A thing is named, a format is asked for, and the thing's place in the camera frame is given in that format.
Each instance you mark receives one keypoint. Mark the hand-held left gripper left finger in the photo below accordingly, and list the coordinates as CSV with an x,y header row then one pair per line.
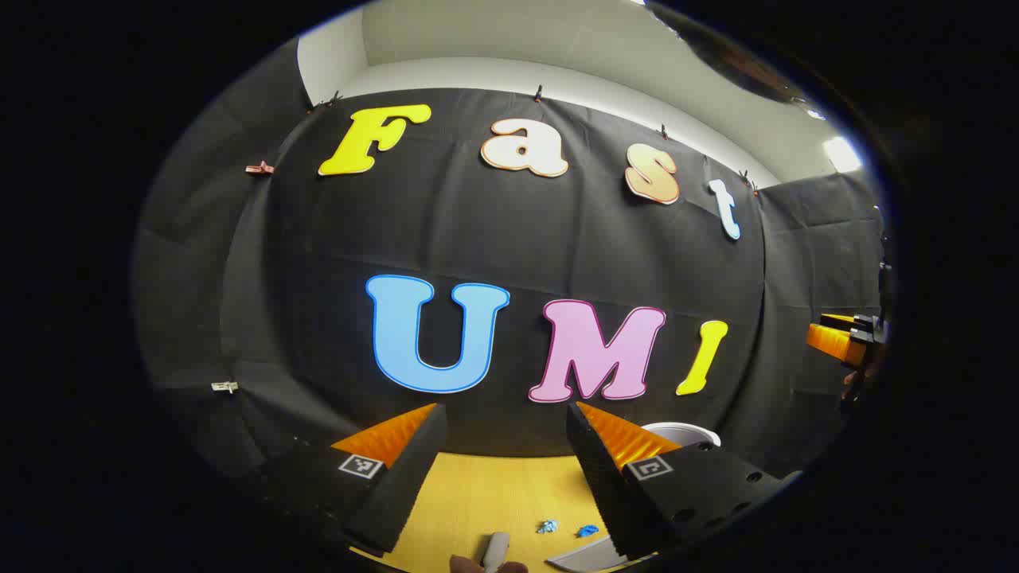
x,y
406,477

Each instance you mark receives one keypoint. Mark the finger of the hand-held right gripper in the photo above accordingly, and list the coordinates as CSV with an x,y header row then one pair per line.
x,y
836,320
832,342

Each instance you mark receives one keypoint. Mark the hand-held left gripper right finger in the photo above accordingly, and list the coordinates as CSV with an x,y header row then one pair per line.
x,y
605,485

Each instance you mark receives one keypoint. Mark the dark blue paper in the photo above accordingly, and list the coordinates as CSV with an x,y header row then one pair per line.
x,y
587,530

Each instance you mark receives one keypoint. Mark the light blue paper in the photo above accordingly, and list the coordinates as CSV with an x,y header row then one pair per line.
x,y
547,526

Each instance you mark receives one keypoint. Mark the grey dustpan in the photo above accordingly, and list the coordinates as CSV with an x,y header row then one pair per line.
x,y
589,559

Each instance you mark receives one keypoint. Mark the white ribbed garbage bin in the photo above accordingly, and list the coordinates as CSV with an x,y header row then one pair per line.
x,y
685,434

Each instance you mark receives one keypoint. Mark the small grey broom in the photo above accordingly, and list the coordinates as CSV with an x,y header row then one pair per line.
x,y
495,549

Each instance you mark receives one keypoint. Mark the yellow wooden desktop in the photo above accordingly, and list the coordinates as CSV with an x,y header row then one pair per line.
x,y
478,493

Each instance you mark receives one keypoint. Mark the ceiling light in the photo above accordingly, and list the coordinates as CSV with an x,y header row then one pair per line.
x,y
841,153

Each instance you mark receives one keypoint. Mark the white clip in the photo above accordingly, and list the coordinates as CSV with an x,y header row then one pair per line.
x,y
224,387

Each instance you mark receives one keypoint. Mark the red clip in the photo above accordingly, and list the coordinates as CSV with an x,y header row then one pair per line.
x,y
259,168

